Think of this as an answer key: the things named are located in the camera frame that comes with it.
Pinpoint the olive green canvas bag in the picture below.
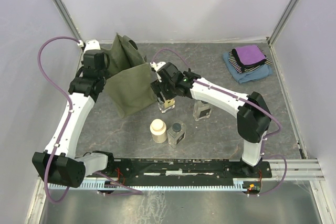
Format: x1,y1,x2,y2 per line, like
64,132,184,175
101,34,156,118

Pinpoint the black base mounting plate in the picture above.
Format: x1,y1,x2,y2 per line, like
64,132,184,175
102,158,272,187

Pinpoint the clear bottle dark label front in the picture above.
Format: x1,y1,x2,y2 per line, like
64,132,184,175
167,122,186,148

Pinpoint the clear bottle dark label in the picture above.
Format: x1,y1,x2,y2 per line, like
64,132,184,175
193,100,212,121
167,122,186,148

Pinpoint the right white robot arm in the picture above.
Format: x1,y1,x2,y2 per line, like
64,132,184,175
150,62,271,177

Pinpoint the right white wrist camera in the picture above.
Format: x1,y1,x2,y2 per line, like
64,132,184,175
150,61,166,82

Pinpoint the clear bottle yellow label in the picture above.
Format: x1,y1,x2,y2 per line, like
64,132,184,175
158,99,175,113

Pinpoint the clear bottle dark label right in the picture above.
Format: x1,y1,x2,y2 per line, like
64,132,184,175
193,100,212,121

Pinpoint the purple folded cloth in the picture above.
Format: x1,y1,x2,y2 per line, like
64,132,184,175
232,45,266,66

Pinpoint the blue folded cloth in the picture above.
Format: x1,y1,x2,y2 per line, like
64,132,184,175
222,52,273,84

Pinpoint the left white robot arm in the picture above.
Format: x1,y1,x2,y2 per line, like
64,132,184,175
32,49,116,188

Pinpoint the striped folded cloth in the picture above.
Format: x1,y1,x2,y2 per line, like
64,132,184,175
229,47,271,73

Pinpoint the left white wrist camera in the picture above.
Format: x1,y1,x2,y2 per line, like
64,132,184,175
77,39,101,52

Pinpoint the cream round jar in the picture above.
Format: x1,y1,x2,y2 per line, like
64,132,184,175
150,119,167,144

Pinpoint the aluminium frame rail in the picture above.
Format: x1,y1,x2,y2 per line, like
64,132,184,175
36,157,326,180

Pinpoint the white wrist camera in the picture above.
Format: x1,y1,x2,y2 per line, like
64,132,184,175
150,61,166,82
77,39,101,52

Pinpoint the light blue cable duct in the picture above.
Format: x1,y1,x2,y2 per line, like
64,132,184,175
49,179,253,190

